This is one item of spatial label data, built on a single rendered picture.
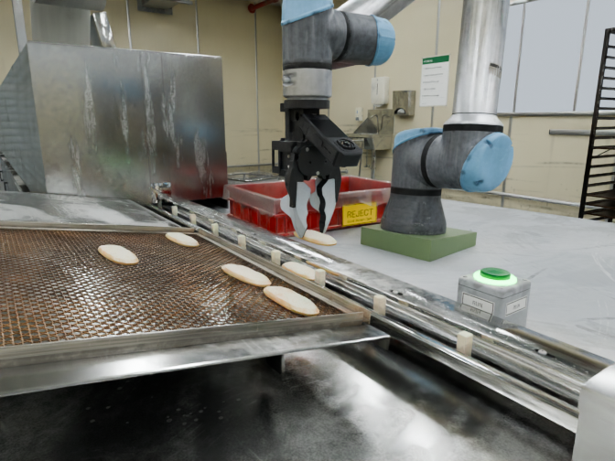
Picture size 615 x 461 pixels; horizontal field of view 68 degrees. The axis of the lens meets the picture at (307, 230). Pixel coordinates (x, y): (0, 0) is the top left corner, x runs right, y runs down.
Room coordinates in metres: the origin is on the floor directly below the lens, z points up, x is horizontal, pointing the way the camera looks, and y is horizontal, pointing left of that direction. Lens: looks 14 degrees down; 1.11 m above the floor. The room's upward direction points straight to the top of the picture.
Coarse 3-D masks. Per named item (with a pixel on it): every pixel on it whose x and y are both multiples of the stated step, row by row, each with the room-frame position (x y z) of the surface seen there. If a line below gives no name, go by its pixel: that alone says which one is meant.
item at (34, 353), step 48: (48, 240) 0.66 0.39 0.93; (96, 240) 0.70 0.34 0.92; (144, 240) 0.75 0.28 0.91; (144, 288) 0.48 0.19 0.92; (192, 288) 0.51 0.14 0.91; (288, 288) 0.57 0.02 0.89; (48, 336) 0.33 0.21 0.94; (144, 336) 0.33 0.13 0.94; (192, 336) 0.35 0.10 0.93; (240, 336) 0.38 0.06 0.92
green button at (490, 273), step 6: (480, 270) 0.61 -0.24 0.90; (486, 270) 0.60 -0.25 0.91; (492, 270) 0.60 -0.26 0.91; (498, 270) 0.60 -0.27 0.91; (504, 270) 0.60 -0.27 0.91; (486, 276) 0.58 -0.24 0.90; (492, 276) 0.58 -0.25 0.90; (498, 276) 0.58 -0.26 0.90; (504, 276) 0.58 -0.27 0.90; (510, 276) 0.58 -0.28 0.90
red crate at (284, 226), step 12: (240, 204) 1.27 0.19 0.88; (384, 204) 1.28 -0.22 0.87; (240, 216) 1.29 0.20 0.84; (252, 216) 1.22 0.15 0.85; (264, 216) 1.15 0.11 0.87; (276, 216) 1.09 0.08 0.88; (288, 216) 1.12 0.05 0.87; (312, 216) 1.16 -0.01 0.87; (336, 216) 1.20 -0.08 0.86; (264, 228) 1.15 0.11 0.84; (276, 228) 1.10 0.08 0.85; (288, 228) 1.12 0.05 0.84; (312, 228) 1.16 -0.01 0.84; (336, 228) 1.19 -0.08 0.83; (348, 228) 1.22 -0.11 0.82
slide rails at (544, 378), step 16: (208, 224) 1.13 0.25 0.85; (352, 288) 0.68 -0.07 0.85; (416, 320) 0.56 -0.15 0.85; (448, 336) 0.51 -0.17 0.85; (480, 352) 0.47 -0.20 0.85; (496, 352) 0.47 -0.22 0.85; (512, 368) 0.44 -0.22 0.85; (528, 368) 0.44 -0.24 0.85; (544, 384) 0.41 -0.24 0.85; (560, 384) 0.41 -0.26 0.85; (560, 400) 0.38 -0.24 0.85; (576, 400) 0.39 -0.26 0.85
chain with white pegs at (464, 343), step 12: (156, 204) 1.39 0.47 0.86; (192, 216) 1.16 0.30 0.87; (216, 228) 1.05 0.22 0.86; (240, 240) 0.93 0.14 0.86; (276, 252) 0.82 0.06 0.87; (324, 276) 0.71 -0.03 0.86; (384, 300) 0.59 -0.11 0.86; (384, 312) 0.59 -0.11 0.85; (468, 336) 0.47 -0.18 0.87; (468, 348) 0.47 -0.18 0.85; (528, 384) 0.42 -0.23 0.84
